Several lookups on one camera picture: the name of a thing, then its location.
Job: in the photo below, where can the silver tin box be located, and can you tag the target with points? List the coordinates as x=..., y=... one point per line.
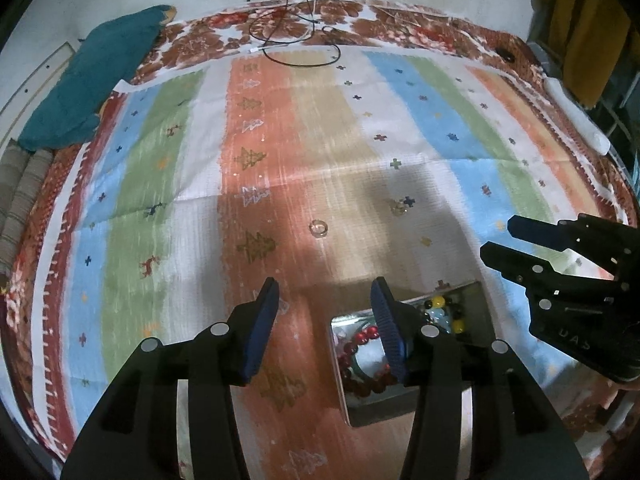
x=440, y=385

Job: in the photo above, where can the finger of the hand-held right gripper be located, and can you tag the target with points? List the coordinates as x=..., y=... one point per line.
x=535, y=232
x=510, y=265

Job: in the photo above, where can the brown striped cushion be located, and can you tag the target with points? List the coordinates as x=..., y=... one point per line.
x=22, y=195

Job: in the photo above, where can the small dark round object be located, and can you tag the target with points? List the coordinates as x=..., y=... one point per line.
x=505, y=55

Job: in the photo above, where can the white wooden headboard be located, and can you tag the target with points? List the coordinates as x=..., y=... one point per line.
x=35, y=90

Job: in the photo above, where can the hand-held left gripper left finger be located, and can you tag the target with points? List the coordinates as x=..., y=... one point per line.
x=260, y=330

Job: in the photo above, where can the metal rack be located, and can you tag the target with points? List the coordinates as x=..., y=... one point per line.
x=620, y=115

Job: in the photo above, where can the white rolled cloth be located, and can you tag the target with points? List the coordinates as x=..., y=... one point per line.
x=580, y=115

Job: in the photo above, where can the mustard yellow garment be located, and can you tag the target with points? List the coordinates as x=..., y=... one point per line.
x=585, y=25

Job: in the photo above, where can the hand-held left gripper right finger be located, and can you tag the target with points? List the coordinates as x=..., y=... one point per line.
x=390, y=330

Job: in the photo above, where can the teal pillow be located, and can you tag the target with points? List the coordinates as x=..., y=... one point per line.
x=95, y=80

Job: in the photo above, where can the striped printed cloth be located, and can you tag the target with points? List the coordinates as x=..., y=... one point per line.
x=320, y=135

